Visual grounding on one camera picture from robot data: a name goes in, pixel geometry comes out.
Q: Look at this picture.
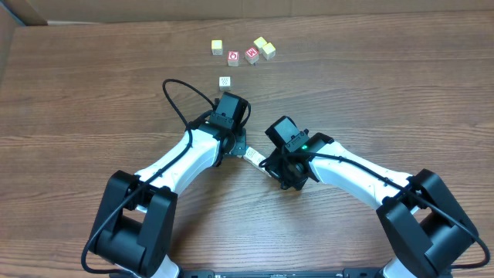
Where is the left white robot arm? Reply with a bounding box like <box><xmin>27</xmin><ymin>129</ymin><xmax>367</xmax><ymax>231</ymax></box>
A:
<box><xmin>81</xmin><ymin>120</ymin><xmax>245</xmax><ymax>277</ymax></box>

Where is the yellow block far left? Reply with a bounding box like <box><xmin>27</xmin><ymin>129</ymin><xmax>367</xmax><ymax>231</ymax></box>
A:
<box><xmin>211</xmin><ymin>39</ymin><xmax>223</xmax><ymax>56</ymax></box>

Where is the yellow block upper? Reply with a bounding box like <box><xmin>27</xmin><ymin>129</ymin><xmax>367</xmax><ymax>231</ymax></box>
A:
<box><xmin>253</xmin><ymin>36</ymin><xmax>267</xmax><ymax>53</ymax></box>

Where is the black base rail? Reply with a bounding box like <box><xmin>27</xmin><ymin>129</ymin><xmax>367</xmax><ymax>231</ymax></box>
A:
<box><xmin>169</xmin><ymin>268</ymin><xmax>452</xmax><ymax>278</ymax></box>

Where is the white patterned block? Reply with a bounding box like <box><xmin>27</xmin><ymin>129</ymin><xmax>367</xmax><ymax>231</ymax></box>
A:
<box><xmin>243</xmin><ymin>147</ymin><xmax>261</xmax><ymax>165</ymax></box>
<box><xmin>218</xmin><ymin>76</ymin><xmax>232</xmax><ymax>91</ymax></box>

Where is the yellow block right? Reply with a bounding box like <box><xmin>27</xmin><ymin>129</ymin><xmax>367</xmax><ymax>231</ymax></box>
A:
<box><xmin>262</xmin><ymin>42</ymin><xmax>276</xmax><ymax>60</ymax></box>

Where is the red framed block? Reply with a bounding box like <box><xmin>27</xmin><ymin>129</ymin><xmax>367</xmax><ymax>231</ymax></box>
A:
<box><xmin>252</xmin><ymin>153</ymin><xmax>269</xmax><ymax>176</ymax></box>

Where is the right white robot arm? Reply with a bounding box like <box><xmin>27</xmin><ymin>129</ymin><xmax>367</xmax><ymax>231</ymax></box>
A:
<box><xmin>259</xmin><ymin>129</ymin><xmax>485</xmax><ymax>277</ymax></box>

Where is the red block letter E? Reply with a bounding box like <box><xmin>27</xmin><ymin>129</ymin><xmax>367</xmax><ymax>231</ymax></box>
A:
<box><xmin>245</xmin><ymin>47</ymin><xmax>259</xmax><ymax>65</ymax></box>

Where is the red block letter left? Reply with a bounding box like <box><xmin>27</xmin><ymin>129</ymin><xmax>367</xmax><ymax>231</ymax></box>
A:
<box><xmin>227</xmin><ymin>51</ymin><xmax>240</xmax><ymax>67</ymax></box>

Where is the yellow block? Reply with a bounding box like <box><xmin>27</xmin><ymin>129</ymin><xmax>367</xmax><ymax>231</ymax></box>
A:
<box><xmin>253</xmin><ymin>36</ymin><xmax>267</xmax><ymax>53</ymax></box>
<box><xmin>211</xmin><ymin>39</ymin><xmax>223</xmax><ymax>56</ymax></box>
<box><xmin>262</xmin><ymin>42</ymin><xmax>276</xmax><ymax>60</ymax></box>

